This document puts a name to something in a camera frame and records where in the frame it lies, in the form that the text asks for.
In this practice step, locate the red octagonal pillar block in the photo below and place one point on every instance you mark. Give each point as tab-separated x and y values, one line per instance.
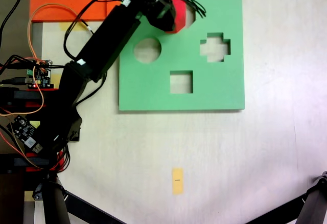
181	14

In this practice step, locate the green shape hole board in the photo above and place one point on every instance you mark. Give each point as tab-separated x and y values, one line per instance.
217	93

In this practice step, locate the yellow tape piece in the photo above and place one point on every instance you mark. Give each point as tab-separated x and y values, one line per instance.
67	26

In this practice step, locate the circuit board with green terminal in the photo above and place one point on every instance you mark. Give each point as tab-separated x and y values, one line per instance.
41	77

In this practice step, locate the yellow tape marker strip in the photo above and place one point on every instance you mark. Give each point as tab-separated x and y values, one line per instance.
177	181

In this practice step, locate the black tilted circuit board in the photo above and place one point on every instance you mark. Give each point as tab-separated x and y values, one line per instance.
24	132

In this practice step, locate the black tripod leg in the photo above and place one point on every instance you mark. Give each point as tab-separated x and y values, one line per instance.
55	208
310	208

